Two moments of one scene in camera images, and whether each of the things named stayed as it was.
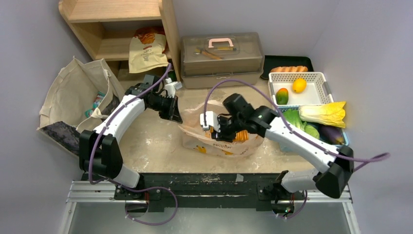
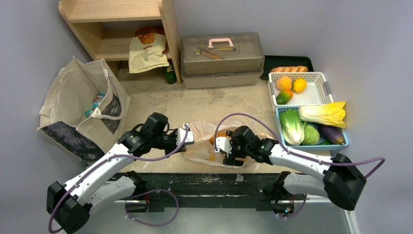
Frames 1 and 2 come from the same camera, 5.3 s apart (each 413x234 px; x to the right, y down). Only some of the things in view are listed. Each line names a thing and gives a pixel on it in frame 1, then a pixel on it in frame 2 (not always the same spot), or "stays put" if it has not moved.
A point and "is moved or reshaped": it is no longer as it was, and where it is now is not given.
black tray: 272,61 stays put
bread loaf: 290,69 stays put
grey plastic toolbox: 208,58 stays put
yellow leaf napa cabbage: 332,114 stays put
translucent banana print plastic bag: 199,142 is moved or reshaped
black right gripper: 224,128 -> 232,158
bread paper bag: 148,50 stays put
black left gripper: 172,113 -> 174,134
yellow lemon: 299,85 stays put
